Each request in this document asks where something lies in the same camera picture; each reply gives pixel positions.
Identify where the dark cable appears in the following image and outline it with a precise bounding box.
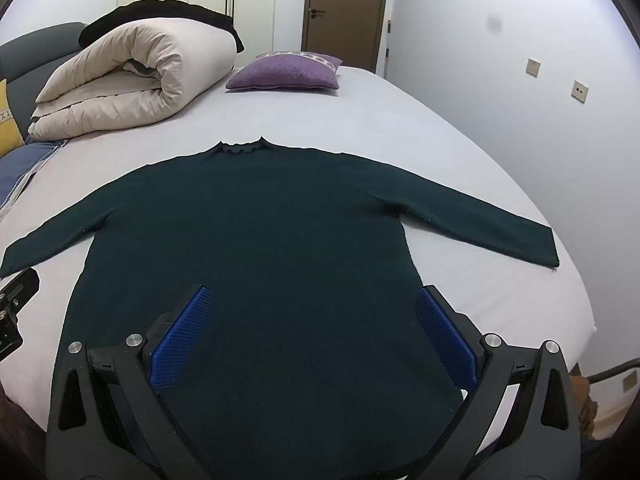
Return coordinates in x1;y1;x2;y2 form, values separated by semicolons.
585;357;640;386

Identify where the patterned pillow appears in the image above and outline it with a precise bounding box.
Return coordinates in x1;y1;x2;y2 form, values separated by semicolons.
257;50;343;68

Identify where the brown door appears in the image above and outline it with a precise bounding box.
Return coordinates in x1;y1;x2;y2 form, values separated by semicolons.
302;0;392;73

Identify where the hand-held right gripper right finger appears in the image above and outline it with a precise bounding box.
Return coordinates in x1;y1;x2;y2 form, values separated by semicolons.
415;285;583;480

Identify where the grey headboard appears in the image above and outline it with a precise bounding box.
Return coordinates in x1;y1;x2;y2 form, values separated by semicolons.
0;22;88;126

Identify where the black cloth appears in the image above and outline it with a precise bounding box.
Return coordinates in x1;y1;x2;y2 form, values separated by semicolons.
79;1;246;53

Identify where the yellow cushion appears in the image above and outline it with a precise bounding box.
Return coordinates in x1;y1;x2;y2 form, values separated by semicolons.
0;78;25;158

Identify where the white-sheeted bed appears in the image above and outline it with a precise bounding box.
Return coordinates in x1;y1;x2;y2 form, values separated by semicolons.
0;62;598;461

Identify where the cream rolled duvet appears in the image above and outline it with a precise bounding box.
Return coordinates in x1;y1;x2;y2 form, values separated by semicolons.
27;16;237;141

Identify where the blue blanket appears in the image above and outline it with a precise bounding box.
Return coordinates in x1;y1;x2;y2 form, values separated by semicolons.
0;140;68;211

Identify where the brown object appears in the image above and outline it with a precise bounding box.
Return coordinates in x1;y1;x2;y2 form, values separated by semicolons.
570;372;601;441

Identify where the dark green sweater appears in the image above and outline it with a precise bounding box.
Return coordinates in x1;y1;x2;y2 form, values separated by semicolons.
0;136;561;480

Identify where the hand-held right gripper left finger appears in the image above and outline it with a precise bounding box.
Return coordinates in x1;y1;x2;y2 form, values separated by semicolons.
47;284;216;480

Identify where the purple pillow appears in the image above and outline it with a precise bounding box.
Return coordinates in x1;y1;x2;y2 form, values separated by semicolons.
226;53;341;92

